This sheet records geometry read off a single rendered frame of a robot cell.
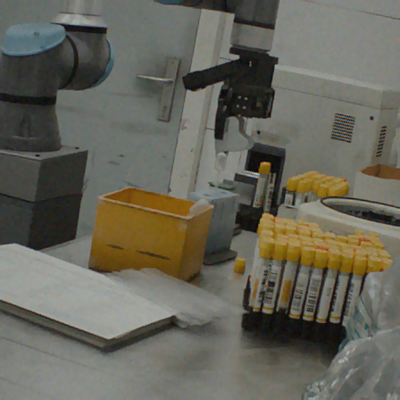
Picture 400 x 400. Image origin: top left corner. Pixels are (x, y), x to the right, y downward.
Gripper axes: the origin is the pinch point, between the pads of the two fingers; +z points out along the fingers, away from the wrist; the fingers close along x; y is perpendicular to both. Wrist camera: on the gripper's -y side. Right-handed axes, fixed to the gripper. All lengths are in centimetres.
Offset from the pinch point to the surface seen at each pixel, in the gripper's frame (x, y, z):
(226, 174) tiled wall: 170, -49, 27
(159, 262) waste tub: -45.5, 8.7, 9.6
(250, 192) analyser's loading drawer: 21.2, 1.2, 8.1
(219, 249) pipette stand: -21.3, 9.4, 11.3
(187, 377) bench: -76, 25, 13
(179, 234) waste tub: -45.3, 10.8, 5.2
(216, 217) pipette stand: -24.4, 9.0, 5.8
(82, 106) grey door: 165, -107, 13
